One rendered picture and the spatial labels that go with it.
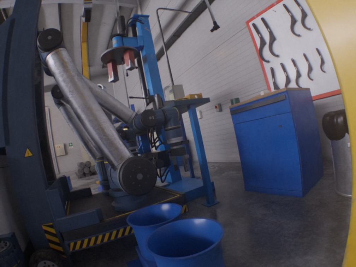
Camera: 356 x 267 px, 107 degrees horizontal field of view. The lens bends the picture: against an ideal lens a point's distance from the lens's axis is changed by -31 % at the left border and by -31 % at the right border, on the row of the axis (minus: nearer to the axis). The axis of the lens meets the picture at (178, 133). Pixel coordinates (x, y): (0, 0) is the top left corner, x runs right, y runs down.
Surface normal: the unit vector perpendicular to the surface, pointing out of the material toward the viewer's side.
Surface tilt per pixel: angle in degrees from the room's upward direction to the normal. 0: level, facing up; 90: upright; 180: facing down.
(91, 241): 90
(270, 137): 90
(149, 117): 90
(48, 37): 90
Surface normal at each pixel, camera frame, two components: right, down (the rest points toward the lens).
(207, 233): -0.76, 0.15
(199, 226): -0.51, -0.38
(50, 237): 0.50, -0.12
